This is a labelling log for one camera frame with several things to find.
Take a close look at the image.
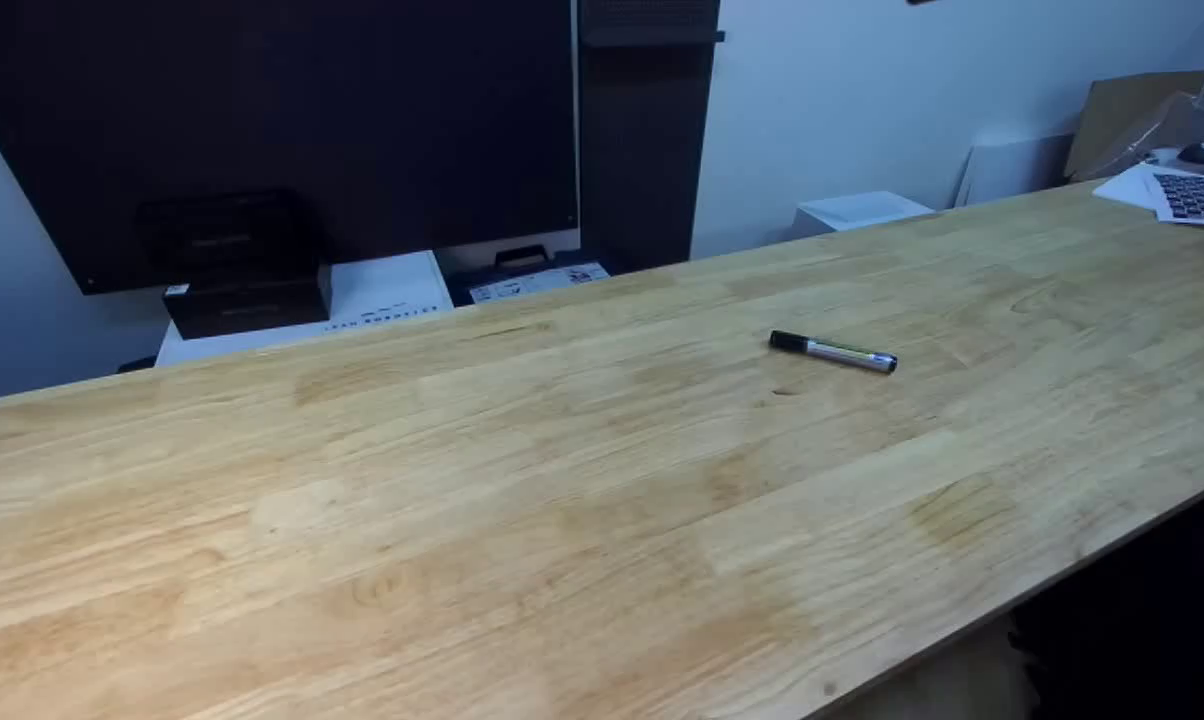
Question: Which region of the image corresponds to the black marker with grey label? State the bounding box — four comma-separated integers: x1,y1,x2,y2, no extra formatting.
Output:
764,329,905,379

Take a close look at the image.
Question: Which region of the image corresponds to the brown cardboard box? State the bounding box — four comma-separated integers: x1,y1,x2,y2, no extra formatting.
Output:
1062,70,1204,190

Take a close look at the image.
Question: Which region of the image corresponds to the white plastic bin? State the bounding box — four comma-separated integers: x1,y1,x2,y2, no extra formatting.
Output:
789,190,941,243

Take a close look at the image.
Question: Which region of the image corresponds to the black box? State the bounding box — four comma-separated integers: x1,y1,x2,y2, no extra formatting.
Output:
135,190,331,341

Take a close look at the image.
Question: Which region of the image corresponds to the tall dark brown panel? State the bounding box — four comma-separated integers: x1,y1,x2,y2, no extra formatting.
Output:
574,0,726,277

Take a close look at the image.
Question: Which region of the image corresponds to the black case with white label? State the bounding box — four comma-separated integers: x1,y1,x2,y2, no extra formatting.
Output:
443,242,617,308

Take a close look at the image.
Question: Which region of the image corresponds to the paper sheet with checker pattern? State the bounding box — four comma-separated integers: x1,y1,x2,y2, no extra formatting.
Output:
1092,157,1204,232

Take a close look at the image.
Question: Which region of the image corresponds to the white upright board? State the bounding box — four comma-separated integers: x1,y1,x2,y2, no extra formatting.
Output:
953,125,1080,212

